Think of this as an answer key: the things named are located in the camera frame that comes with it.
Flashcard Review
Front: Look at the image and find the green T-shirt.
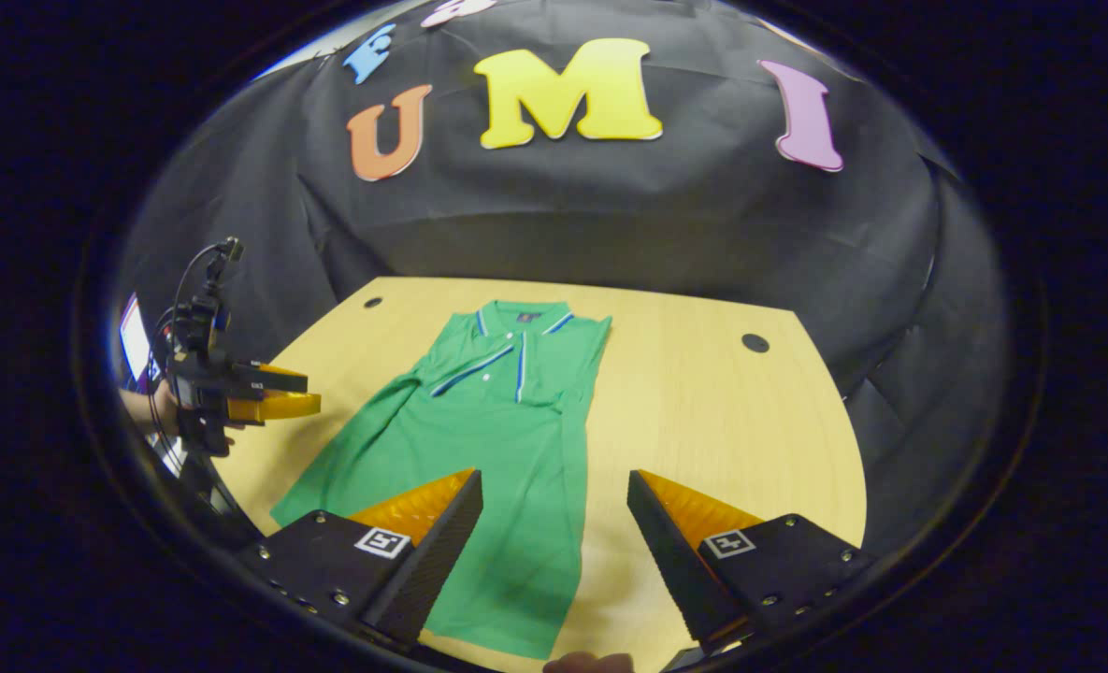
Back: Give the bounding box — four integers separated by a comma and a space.
269, 299, 613, 661

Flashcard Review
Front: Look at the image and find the black backdrop cloth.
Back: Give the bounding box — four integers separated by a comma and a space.
114, 0, 1008, 552

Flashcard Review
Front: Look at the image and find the white screen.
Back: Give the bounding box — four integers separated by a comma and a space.
120, 294, 164, 386

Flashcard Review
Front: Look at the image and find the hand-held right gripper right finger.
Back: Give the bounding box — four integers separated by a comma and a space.
626, 469, 877, 655

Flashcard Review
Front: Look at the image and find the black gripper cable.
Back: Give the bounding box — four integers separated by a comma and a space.
170, 243, 229, 328

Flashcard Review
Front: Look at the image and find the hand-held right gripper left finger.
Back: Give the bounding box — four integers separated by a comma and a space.
236, 467, 485, 651

